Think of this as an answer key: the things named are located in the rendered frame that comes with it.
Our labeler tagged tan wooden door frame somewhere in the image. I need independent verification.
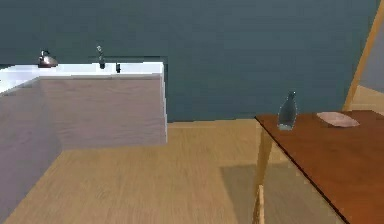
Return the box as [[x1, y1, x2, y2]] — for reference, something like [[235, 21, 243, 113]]
[[342, 0, 384, 112]]

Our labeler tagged pale pink plate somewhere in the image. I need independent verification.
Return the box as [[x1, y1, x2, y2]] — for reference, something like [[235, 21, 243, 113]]
[[316, 111, 361, 128]]

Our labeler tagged brown metal kettle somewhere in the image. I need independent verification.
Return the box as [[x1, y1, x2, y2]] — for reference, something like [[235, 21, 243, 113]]
[[37, 49, 59, 69]]

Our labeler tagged clear grey glass bottle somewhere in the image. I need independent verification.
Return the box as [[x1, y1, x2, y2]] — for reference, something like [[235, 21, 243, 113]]
[[277, 90, 299, 131]]

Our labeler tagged grey kitchen counter cabinet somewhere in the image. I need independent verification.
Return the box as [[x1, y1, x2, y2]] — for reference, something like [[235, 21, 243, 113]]
[[0, 61, 168, 214]]

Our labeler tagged brown wooden table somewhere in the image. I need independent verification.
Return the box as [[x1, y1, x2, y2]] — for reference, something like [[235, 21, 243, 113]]
[[252, 109, 384, 224]]

